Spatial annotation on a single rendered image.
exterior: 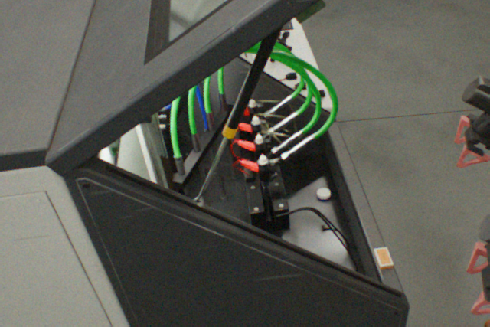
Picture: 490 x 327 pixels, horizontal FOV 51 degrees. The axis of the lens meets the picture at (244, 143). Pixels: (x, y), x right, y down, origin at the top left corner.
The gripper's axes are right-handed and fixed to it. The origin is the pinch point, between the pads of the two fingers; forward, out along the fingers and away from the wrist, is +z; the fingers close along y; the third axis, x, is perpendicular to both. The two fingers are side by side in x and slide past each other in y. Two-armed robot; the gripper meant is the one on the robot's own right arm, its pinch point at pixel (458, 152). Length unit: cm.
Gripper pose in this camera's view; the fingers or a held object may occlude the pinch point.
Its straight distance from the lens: 146.8
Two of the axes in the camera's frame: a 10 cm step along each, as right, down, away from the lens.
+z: -3.5, 6.4, 6.8
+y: -2.4, 6.4, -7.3
